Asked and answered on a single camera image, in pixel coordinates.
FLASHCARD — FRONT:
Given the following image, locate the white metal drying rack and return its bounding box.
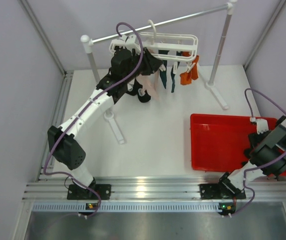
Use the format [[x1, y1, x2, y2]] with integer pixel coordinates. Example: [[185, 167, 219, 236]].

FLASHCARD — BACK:
[[81, 0, 236, 144]]

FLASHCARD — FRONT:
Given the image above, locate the black sock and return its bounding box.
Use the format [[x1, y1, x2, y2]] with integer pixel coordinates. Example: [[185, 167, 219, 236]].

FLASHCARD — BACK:
[[127, 79, 151, 103]]

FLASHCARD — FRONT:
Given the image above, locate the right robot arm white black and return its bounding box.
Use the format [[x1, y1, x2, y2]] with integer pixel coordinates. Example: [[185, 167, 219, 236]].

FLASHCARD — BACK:
[[216, 116, 286, 199]]

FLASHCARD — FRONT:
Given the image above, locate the white clip sock hanger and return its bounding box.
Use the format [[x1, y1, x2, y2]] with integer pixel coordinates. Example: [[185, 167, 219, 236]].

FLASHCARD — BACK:
[[109, 20, 198, 64]]

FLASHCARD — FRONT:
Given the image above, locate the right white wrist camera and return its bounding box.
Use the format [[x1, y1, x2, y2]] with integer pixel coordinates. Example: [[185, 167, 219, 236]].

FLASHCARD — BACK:
[[249, 117, 269, 135]]

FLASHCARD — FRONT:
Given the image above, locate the aluminium rail frame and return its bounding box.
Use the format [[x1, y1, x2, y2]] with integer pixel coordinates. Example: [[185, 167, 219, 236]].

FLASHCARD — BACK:
[[23, 176, 286, 202]]

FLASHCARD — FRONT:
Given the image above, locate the dark teal sock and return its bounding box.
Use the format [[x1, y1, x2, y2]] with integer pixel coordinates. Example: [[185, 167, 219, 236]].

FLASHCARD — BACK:
[[170, 61, 180, 93], [158, 50, 169, 89]]

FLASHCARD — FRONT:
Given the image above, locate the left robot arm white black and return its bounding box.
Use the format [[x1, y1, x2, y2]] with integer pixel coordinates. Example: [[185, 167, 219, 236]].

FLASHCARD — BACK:
[[48, 48, 163, 199]]

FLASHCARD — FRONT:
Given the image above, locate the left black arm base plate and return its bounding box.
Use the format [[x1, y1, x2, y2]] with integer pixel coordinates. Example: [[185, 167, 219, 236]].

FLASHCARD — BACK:
[[67, 184, 111, 200]]

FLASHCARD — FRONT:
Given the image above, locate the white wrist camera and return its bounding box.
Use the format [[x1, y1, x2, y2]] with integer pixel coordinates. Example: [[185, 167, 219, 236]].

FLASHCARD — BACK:
[[249, 117, 269, 135], [118, 34, 141, 52]]

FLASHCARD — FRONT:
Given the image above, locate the grey slotted cable duct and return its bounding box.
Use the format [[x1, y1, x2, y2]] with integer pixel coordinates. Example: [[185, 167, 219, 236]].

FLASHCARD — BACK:
[[32, 201, 236, 213]]

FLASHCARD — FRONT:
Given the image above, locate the pink sock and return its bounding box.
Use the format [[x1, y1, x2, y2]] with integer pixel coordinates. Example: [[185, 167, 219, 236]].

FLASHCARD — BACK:
[[136, 71, 159, 101]]

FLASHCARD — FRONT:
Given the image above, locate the orange sock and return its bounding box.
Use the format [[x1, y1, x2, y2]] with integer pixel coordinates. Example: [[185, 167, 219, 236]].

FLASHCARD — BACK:
[[180, 55, 199, 86]]

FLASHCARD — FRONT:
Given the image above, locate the red plastic tray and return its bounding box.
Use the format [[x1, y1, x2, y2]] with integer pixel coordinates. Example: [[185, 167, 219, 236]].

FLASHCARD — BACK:
[[190, 113, 276, 173]]

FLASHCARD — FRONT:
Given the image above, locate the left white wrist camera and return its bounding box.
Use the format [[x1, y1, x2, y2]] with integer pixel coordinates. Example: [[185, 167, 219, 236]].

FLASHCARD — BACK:
[[118, 34, 141, 52]]

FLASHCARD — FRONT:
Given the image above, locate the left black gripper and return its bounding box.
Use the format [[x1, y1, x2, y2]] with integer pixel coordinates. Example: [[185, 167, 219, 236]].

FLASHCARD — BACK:
[[123, 46, 162, 83]]

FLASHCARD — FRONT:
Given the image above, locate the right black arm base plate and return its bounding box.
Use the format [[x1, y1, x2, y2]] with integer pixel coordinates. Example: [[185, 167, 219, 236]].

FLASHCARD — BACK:
[[199, 183, 246, 200]]

